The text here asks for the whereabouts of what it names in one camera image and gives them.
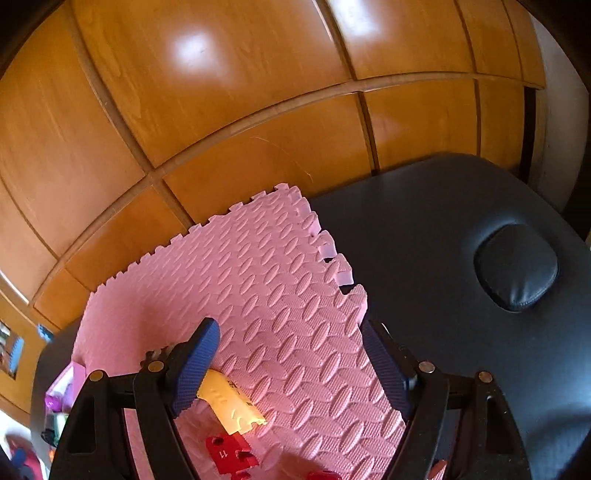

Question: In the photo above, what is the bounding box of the yellow plastic piece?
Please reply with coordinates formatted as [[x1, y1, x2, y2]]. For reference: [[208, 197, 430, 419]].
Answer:
[[197, 369, 267, 435]]

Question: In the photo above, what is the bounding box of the red puzzle piece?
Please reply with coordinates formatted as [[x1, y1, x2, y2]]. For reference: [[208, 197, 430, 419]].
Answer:
[[205, 433, 259, 480]]

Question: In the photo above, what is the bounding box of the red cylinder bottle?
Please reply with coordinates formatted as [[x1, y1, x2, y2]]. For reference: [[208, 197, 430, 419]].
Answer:
[[305, 470, 342, 480]]

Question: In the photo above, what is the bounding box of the dark brown massage brush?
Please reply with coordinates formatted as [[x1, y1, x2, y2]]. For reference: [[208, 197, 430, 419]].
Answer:
[[140, 344, 181, 368]]

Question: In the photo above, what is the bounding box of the purple perforated dome toy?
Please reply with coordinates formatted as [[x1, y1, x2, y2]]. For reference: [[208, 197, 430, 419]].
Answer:
[[44, 394, 63, 413]]

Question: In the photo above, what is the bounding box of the pink foam puzzle mat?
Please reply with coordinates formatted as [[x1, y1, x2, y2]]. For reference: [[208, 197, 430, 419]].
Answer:
[[72, 184, 405, 479]]

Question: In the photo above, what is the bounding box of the pink white shallow tray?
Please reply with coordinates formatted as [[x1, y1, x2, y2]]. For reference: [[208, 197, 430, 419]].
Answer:
[[41, 361, 86, 460]]

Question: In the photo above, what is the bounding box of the black face hole cushion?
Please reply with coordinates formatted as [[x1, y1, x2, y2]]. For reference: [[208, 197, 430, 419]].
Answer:
[[474, 224, 559, 312]]

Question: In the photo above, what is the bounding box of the wooden door with shelves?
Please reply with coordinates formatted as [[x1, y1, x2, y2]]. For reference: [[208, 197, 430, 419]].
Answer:
[[1, 277, 59, 425]]

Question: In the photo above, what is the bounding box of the wooden wall cabinet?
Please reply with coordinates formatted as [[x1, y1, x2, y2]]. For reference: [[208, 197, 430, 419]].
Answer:
[[1, 1, 547, 330]]

